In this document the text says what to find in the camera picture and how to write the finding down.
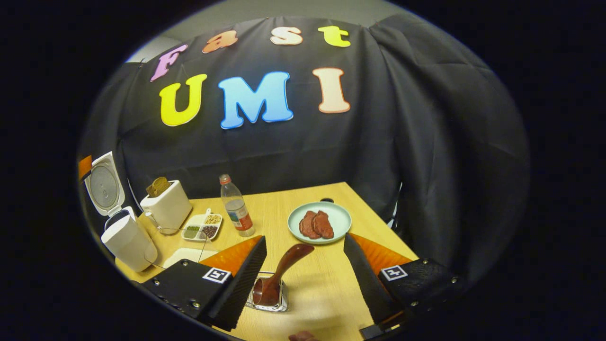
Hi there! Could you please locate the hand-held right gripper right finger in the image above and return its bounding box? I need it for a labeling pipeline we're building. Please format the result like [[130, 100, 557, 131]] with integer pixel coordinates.
[[343, 232, 462, 339]]

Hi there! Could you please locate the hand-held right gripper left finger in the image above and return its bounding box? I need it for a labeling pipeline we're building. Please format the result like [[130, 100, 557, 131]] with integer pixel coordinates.
[[140, 235, 267, 332]]

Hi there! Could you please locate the brown wooden spoon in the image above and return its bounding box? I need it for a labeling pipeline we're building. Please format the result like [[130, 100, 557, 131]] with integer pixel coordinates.
[[252, 243, 315, 307]]

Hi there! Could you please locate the white rice cooker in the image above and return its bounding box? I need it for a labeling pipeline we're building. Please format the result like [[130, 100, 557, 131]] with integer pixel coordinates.
[[84, 152, 158, 273]]

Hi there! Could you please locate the clear plastic water bottle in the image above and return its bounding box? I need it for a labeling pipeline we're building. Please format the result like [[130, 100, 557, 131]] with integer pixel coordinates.
[[219, 174, 256, 237]]

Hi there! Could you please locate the white divided bean dish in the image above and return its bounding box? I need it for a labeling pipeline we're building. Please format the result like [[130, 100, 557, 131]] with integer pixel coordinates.
[[181, 208, 223, 242]]

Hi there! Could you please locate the pale green plate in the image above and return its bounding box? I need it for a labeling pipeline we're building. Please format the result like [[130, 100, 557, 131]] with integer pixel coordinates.
[[287, 202, 352, 245]]

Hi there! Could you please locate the brown bread slice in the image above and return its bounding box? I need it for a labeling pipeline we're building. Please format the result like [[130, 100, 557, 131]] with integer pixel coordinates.
[[146, 177, 171, 198]]

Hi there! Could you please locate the white toaster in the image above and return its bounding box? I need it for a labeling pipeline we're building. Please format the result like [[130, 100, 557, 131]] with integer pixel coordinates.
[[140, 180, 193, 235]]

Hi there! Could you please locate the black backdrop cloth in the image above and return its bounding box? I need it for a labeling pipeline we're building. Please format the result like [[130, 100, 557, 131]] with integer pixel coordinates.
[[78, 17, 531, 285]]

